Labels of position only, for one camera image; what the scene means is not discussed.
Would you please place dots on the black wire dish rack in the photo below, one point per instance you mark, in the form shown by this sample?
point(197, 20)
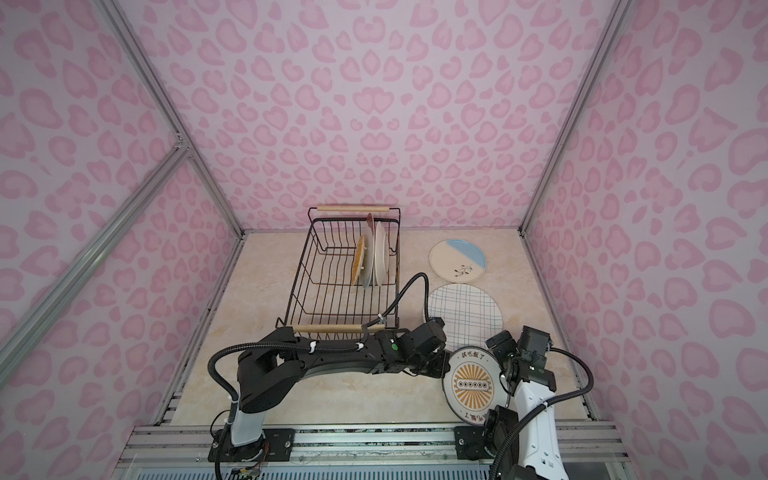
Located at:
point(322, 303)

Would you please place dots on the star patterned plate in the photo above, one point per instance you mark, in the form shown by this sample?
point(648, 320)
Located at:
point(381, 254)

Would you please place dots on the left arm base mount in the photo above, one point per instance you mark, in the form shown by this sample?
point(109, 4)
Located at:
point(273, 445)

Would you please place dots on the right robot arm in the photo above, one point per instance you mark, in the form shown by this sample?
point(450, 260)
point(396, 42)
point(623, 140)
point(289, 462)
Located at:
point(522, 436)

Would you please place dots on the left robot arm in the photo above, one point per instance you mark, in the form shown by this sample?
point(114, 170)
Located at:
point(258, 375)

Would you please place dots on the orange sunburst plate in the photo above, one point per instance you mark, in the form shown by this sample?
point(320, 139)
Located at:
point(472, 385)

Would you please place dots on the aluminium frame strut right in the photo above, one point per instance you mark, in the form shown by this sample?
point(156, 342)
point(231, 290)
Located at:
point(620, 14)

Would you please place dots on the aluminium frame strut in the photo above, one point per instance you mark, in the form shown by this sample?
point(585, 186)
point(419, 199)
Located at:
point(39, 319)
point(620, 14)

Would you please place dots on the orange woven plate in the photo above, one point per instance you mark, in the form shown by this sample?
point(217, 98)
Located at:
point(358, 261)

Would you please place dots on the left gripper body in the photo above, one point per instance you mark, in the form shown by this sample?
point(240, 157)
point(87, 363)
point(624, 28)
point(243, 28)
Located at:
point(435, 365)

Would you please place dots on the white plaid plate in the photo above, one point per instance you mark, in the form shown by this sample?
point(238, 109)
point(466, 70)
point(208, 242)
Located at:
point(470, 315)

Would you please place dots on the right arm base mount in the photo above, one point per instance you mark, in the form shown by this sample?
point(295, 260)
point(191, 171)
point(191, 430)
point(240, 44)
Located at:
point(470, 443)

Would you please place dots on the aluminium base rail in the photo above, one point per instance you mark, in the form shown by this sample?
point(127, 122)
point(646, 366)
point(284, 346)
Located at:
point(590, 447)

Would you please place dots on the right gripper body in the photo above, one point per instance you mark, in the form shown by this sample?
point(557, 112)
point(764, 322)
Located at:
point(507, 352)

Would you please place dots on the large pink blue plate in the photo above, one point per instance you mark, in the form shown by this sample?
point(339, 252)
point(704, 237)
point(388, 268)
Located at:
point(368, 268)

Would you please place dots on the cream blue plate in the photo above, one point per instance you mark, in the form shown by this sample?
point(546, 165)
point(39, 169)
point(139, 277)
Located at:
point(457, 261)

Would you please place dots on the aluminium frame strut left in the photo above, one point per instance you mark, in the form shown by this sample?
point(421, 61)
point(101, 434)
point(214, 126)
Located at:
point(39, 319)

